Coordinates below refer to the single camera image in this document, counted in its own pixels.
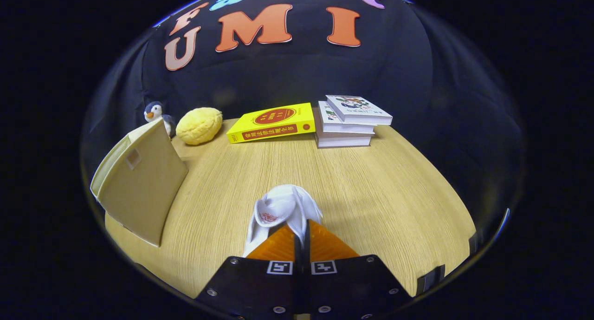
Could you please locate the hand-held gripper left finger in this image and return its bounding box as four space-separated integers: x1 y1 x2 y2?
197 224 300 320

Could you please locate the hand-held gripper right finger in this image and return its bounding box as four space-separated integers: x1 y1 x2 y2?
301 219 413 320

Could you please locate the white canvas shoe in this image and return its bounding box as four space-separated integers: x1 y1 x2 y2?
242 184 323 258

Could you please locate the cream fabric storage box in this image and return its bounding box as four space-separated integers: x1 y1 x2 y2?
90 118 189 248

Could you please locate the yellow book with red circle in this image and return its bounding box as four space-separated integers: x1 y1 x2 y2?
226 102 316 144

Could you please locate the white book with floral cover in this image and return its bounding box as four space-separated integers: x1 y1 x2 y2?
318 100 376 135

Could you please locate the yellow round plush ball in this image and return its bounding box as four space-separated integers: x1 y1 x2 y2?
175 107 223 146

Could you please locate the white book with bird cover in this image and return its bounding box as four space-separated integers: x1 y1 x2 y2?
325 95 393 126

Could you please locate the penguin plush toy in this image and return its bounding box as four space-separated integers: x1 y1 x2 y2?
143 101 177 140

